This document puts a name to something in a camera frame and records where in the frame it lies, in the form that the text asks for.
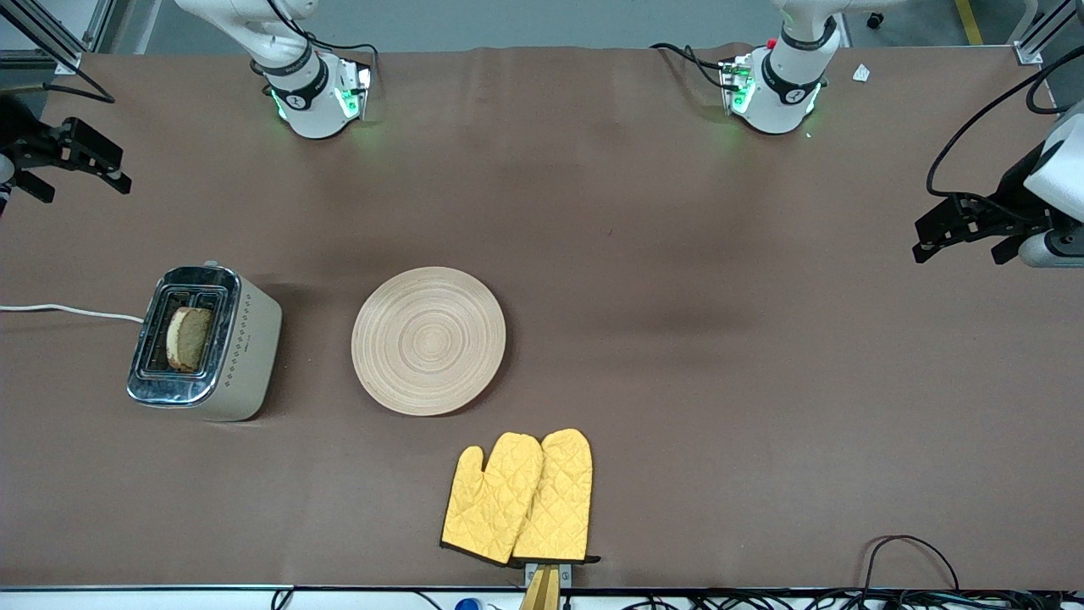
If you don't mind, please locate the yellow quilted oven mitt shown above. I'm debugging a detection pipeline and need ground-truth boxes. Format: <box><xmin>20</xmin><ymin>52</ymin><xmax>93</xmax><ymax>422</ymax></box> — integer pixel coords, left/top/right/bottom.
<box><xmin>440</xmin><ymin>433</ymin><xmax>544</xmax><ymax>566</ymax></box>
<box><xmin>512</xmin><ymin>429</ymin><xmax>601</xmax><ymax>565</ymax></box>

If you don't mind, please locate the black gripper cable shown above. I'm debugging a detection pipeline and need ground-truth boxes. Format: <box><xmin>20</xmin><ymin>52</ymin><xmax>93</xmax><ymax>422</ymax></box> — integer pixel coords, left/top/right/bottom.
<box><xmin>41</xmin><ymin>78</ymin><xmax>117</xmax><ymax>105</ymax></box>
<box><xmin>926</xmin><ymin>66</ymin><xmax>1084</xmax><ymax>202</ymax></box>

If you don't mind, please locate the brown table cover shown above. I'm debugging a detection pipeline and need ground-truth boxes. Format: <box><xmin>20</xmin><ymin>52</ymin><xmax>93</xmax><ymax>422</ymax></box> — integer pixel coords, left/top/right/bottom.
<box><xmin>0</xmin><ymin>42</ymin><xmax>1084</xmax><ymax>591</ymax></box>

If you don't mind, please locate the aluminium frame post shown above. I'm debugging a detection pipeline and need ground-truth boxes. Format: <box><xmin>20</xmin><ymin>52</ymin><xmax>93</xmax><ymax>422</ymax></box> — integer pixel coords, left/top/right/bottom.
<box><xmin>0</xmin><ymin>0</ymin><xmax>115</xmax><ymax>75</ymax></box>
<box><xmin>1012</xmin><ymin>0</ymin><xmax>1084</xmax><ymax>65</ymax></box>

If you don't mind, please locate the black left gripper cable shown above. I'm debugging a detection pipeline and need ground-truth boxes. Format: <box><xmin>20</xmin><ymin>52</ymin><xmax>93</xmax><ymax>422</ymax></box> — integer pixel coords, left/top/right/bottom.
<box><xmin>926</xmin><ymin>66</ymin><xmax>1084</xmax><ymax>202</ymax></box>

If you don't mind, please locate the small metal bracket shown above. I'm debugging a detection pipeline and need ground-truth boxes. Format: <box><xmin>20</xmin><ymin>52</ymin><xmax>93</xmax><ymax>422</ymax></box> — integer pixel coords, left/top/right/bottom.
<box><xmin>524</xmin><ymin>562</ymin><xmax>573</xmax><ymax>589</ymax></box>

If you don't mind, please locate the bundle of black cables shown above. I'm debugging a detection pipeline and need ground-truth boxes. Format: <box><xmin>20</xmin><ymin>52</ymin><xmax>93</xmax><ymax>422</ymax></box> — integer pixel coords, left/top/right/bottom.
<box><xmin>627</xmin><ymin>588</ymin><xmax>1084</xmax><ymax>610</ymax></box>

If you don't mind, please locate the beige chrome two-slot toaster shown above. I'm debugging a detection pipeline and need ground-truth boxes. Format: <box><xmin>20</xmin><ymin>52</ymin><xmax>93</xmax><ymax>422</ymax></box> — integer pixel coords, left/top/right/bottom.
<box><xmin>127</xmin><ymin>261</ymin><xmax>283</xmax><ymax>422</ymax></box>

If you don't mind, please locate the round light wooden plate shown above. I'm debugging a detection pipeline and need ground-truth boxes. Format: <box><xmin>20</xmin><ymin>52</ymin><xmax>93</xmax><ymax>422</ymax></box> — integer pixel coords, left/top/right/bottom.
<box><xmin>351</xmin><ymin>267</ymin><xmax>507</xmax><ymax>417</ymax></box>

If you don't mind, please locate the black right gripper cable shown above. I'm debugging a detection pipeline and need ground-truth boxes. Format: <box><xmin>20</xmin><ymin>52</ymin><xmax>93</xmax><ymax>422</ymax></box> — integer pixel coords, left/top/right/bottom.
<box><xmin>41</xmin><ymin>78</ymin><xmax>117</xmax><ymax>105</ymax></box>

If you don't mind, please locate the slice of brown toast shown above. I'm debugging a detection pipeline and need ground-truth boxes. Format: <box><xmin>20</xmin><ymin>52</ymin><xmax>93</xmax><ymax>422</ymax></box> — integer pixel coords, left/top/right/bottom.
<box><xmin>166</xmin><ymin>307</ymin><xmax>214</xmax><ymax>374</ymax></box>

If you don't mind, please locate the black arm base cable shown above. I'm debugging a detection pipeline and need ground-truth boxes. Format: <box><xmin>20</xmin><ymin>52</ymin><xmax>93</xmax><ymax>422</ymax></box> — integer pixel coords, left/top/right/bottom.
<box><xmin>650</xmin><ymin>42</ymin><xmax>731</xmax><ymax>91</ymax></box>
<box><xmin>267</xmin><ymin>0</ymin><xmax>379</xmax><ymax>86</ymax></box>

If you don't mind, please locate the black looped table cable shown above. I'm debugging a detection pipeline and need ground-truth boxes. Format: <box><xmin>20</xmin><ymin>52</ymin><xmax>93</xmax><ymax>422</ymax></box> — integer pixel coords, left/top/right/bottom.
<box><xmin>860</xmin><ymin>535</ymin><xmax>962</xmax><ymax>592</ymax></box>

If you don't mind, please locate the white toaster power cord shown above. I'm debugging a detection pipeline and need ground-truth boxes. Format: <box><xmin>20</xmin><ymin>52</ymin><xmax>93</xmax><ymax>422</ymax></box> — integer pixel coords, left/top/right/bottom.
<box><xmin>0</xmin><ymin>303</ymin><xmax>145</xmax><ymax>324</ymax></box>

